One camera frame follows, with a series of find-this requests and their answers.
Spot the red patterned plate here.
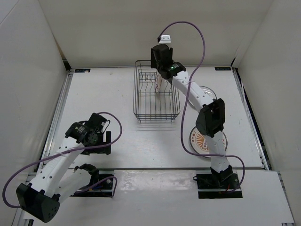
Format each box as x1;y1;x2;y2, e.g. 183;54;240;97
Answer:
189;126;228;159
155;74;163;93

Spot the black patterned white plate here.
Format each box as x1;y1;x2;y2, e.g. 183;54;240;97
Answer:
188;86;217;109

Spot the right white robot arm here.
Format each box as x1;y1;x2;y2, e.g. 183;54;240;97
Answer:
151;44;233;188

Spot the right blue corner label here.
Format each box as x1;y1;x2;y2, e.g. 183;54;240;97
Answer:
214;66;231;71

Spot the blue corner label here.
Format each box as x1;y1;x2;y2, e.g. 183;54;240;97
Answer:
214;66;231;71
74;69;91;73

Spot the left blue corner label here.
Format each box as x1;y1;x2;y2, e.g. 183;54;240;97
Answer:
74;69;91;73

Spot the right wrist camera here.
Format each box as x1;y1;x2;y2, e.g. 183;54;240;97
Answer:
151;35;173;64

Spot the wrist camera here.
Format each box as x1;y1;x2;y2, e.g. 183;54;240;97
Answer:
151;35;173;64
86;113;108;133

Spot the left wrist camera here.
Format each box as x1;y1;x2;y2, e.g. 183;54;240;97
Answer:
86;113;108;133

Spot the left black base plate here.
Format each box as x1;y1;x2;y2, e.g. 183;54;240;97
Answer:
73;174;114;198

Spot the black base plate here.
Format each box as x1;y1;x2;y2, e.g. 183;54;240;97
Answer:
73;174;114;198
193;173;243;199

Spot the wire dish rack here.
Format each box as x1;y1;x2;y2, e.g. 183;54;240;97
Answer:
133;60;181;122

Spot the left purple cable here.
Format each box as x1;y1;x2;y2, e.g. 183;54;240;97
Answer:
2;112;123;208

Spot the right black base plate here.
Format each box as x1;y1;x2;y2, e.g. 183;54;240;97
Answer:
193;173;243;199

